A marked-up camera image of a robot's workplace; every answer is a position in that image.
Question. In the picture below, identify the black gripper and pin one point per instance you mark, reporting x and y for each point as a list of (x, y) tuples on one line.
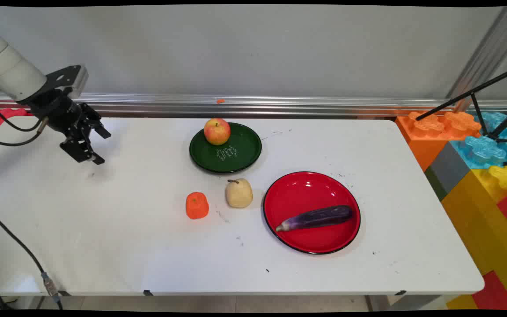
[(57, 110)]

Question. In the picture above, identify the purple toy eggplant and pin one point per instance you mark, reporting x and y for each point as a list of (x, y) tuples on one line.
[(319, 217)]

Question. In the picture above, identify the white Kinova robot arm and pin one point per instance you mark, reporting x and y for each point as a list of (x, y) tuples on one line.
[(9, 66)]

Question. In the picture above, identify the red yellow toy apple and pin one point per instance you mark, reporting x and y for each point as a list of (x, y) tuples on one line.
[(217, 132)]

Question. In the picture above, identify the orange toy fruit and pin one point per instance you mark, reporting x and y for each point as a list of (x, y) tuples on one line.
[(197, 206)]

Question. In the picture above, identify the dark green plate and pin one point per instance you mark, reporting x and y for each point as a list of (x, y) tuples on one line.
[(244, 154)]

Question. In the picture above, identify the pale yellow toy pear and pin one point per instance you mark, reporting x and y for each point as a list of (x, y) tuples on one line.
[(239, 194)]

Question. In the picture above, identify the red plate with black rim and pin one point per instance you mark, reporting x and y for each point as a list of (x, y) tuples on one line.
[(306, 193)]

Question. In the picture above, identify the big orange building block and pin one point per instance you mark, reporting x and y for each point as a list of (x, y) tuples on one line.
[(425, 143)]

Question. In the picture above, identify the big grey building block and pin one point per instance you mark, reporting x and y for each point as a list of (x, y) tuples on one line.
[(449, 169)]

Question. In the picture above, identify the black tripod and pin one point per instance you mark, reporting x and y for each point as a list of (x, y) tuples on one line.
[(478, 110)]

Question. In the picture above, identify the big blue building block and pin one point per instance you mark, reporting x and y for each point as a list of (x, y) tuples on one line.
[(484, 147)]

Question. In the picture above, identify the big yellow building block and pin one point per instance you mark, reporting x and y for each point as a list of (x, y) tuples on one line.
[(482, 220)]

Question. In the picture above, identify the slanted aluminium profile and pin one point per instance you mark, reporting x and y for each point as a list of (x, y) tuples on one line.
[(486, 53)]

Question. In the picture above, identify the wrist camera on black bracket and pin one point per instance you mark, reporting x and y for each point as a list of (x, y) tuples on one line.
[(69, 79)]

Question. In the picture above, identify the horizontal aluminium rail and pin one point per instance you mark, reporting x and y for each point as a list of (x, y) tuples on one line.
[(306, 105)]

